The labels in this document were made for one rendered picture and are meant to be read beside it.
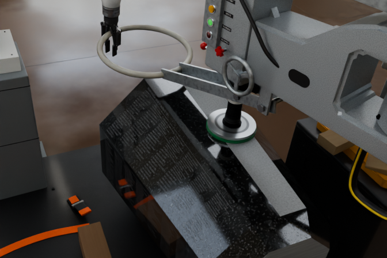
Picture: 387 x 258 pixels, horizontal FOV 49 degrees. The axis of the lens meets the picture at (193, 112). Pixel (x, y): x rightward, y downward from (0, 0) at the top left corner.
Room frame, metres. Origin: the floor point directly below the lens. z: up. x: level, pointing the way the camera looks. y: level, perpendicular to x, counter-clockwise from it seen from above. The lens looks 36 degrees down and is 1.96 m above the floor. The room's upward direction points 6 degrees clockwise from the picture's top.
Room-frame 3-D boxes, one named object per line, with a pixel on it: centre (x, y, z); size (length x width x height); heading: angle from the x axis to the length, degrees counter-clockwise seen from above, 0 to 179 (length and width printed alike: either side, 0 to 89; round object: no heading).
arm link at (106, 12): (2.06, 0.47, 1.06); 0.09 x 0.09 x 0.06
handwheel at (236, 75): (1.32, -0.17, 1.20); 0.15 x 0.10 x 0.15; 44
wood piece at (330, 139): (1.51, -0.67, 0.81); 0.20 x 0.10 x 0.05; 127
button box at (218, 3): (1.46, -0.04, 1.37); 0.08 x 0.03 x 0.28; 44
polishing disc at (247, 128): (1.49, -0.17, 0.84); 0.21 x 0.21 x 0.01
